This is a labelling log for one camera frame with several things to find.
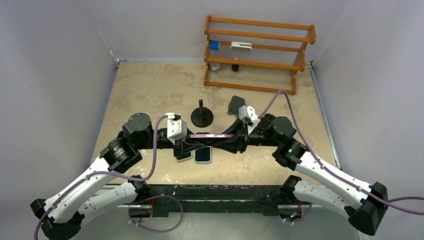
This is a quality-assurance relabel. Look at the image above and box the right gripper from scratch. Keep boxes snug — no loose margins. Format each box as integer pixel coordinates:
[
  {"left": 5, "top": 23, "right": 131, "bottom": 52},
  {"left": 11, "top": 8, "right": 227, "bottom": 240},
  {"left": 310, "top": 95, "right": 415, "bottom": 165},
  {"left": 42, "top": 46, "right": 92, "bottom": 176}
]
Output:
[{"left": 213, "top": 117, "right": 281, "bottom": 154}]

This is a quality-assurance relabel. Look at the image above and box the phone with purple clear case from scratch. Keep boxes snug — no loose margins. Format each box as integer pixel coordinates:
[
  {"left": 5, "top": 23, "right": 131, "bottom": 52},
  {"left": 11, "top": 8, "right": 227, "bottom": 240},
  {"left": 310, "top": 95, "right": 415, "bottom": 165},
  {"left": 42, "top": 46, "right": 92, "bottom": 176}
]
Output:
[{"left": 186, "top": 133, "right": 234, "bottom": 139}]

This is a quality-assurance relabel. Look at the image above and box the black round-base phone stand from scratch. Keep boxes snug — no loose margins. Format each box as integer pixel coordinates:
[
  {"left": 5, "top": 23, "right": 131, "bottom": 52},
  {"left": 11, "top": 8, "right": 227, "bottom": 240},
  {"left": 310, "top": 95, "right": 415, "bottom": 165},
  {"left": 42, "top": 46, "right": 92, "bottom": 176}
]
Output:
[{"left": 190, "top": 99, "right": 214, "bottom": 128}]

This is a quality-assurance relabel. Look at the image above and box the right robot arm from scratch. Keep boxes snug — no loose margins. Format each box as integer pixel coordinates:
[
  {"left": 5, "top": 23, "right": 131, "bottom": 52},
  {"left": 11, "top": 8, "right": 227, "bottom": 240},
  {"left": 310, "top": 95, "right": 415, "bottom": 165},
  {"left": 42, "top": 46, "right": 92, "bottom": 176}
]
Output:
[{"left": 211, "top": 113, "right": 388, "bottom": 236}]

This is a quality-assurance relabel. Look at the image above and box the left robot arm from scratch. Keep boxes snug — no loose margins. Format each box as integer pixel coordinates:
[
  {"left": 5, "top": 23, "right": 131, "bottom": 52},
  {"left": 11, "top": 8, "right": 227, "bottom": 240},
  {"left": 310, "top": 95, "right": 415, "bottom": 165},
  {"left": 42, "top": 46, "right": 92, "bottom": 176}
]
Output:
[{"left": 30, "top": 112, "right": 210, "bottom": 240}]

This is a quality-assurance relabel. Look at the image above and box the phone with white case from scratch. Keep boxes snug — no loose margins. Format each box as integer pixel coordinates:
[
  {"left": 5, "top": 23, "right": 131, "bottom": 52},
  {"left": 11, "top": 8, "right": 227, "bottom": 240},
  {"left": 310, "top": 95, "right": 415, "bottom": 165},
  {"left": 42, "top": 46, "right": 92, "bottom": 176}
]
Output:
[{"left": 174, "top": 152, "right": 193, "bottom": 162}]

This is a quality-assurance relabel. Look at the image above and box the phone with blue case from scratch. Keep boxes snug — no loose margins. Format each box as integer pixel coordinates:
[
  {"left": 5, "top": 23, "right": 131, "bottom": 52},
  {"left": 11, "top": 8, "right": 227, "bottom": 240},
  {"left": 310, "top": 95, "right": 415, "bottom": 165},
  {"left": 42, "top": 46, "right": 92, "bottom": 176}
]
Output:
[{"left": 194, "top": 143, "right": 212, "bottom": 164}]

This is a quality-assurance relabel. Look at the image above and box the black folding phone stand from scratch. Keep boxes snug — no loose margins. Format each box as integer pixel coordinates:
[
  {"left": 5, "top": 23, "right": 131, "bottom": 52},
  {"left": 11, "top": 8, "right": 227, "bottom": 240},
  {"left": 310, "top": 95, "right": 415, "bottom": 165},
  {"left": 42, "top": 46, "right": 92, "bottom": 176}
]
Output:
[{"left": 227, "top": 95, "right": 246, "bottom": 116}]

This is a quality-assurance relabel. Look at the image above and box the white box on shelf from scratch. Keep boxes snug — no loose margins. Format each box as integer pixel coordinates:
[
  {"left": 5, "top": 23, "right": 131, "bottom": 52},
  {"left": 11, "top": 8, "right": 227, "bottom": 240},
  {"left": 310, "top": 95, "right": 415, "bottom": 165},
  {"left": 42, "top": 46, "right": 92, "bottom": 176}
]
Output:
[{"left": 230, "top": 41, "right": 253, "bottom": 52}]

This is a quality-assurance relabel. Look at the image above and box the blue capped bottle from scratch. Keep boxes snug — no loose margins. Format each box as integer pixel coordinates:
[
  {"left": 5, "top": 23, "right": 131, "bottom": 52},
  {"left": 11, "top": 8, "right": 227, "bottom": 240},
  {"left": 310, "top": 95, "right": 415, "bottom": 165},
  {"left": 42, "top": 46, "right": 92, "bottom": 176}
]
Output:
[{"left": 209, "top": 41, "right": 221, "bottom": 51}]

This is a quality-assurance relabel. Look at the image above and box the orange wooden shelf rack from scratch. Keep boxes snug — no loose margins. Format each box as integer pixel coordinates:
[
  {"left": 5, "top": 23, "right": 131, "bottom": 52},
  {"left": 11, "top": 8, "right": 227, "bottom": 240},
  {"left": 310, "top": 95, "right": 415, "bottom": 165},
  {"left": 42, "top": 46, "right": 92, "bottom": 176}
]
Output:
[{"left": 203, "top": 15, "right": 317, "bottom": 95}]

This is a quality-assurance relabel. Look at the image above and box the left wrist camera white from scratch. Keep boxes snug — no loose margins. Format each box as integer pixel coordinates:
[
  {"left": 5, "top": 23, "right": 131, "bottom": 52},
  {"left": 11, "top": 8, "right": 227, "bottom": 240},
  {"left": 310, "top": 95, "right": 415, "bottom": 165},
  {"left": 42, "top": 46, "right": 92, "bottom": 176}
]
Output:
[{"left": 165, "top": 112, "right": 188, "bottom": 145}]

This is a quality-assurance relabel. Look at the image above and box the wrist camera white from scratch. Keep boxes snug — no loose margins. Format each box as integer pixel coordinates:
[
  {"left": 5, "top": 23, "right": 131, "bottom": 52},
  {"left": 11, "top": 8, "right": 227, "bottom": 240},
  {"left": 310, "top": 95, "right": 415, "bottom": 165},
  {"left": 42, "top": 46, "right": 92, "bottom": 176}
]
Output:
[
  {"left": 165, "top": 112, "right": 188, "bottom": 145},
  {"left": 238, "top": 105, "right": 260, "bottom": 128}
]

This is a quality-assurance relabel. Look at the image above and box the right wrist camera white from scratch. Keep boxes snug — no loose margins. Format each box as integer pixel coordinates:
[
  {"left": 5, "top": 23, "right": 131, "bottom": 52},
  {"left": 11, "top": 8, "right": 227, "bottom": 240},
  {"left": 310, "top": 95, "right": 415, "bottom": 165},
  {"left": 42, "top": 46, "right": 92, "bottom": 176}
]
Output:
[{"left": 238, "top": 105, "right": 260, "bottom": 128}]

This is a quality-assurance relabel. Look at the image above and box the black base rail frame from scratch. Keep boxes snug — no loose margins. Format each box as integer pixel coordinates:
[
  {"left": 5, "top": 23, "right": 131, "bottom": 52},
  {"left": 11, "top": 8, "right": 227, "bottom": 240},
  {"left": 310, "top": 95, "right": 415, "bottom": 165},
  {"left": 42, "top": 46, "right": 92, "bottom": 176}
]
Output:
[{"left": 69, "top": 183, "right": 360, "bottom": 220}]

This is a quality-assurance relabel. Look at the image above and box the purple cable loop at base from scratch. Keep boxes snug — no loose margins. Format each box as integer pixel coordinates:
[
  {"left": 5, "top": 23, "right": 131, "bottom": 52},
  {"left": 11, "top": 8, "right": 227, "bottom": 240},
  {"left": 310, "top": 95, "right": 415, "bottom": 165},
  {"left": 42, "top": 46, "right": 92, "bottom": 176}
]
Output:
[{"left": 127, "top": 193, "right": 184, "bottom": 233}]

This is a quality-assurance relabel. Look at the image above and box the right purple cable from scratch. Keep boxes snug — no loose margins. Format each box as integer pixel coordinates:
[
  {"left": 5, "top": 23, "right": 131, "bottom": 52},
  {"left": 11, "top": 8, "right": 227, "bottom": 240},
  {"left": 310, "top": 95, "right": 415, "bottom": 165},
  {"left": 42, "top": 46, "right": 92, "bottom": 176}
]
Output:
[{"left": 258, "top": 89, "right": 424, "bottom": 217}]

